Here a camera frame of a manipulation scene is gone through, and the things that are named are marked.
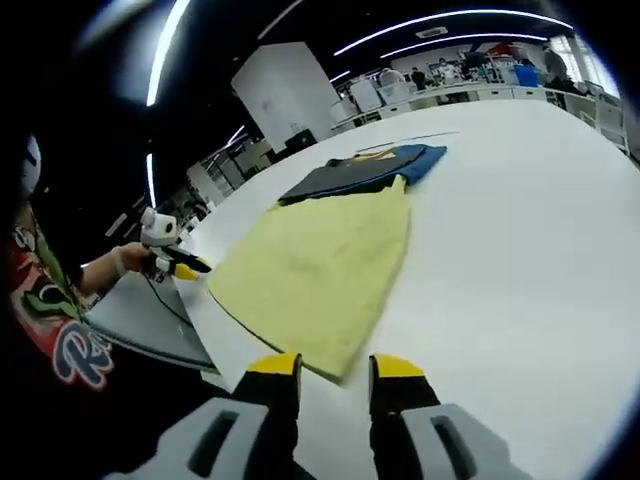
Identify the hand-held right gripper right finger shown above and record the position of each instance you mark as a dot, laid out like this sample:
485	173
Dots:
400	395

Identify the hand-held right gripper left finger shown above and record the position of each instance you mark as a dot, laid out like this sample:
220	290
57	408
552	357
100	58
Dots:
270	400

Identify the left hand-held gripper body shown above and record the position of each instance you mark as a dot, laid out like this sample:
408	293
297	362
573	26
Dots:
157	230

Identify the yellow and blue garment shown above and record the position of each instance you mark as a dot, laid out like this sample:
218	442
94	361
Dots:
320	270

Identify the person's left hand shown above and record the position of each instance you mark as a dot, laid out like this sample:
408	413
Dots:
134	256

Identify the white wristband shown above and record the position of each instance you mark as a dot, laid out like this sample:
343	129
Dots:
119	261

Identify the ceiling light strip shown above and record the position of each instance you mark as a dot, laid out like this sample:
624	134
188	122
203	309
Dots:
465	38
450	19
162	55
150	177

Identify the grey mesh chair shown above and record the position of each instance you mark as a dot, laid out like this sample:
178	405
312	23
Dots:
145	325

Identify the person's printed black shirt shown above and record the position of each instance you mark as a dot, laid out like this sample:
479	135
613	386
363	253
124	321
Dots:
75	350

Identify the white worn device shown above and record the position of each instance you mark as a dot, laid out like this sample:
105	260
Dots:
31	162

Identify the black low cabinet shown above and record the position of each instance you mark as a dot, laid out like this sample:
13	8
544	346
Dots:
300	139

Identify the white square pillar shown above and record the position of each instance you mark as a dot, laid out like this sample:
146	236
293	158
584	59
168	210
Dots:
285	95

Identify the white box appliance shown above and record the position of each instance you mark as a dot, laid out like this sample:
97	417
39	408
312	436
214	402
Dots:
341	111
365	95

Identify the white table strip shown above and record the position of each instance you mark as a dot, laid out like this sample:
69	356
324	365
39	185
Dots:
425	135

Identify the white storage cabinet row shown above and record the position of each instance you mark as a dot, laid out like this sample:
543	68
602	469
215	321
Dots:
475	97

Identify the blue container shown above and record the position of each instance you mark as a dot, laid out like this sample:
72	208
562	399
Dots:
526	76

